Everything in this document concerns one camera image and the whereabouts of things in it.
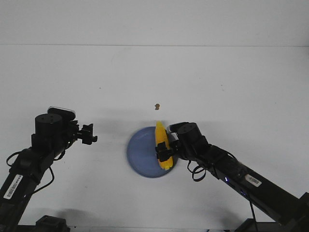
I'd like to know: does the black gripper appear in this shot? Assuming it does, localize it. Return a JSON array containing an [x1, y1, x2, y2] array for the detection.
[[155, 132, 181, 161], [65, 120, 98, 145]]

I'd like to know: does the yellow corn cob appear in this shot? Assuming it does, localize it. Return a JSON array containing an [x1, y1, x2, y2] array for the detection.
[[154, 121, 174, 171]]

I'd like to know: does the blue round plate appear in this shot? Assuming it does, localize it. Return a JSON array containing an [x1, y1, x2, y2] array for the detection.
[[126, 126, 174, 178]]

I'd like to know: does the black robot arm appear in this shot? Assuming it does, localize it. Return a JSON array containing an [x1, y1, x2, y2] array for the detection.
[[0, 108, 98, 232], [154, 121, 309, 232]]

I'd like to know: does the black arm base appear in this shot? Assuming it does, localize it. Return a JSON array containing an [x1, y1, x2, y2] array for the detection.
[[0, 215, 70, 232], [235, 218, 281, 232]]

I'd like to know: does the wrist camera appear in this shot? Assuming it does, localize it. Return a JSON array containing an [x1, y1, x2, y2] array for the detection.
[[47, 106, 76, 121], [167, 122, 189, 133]]

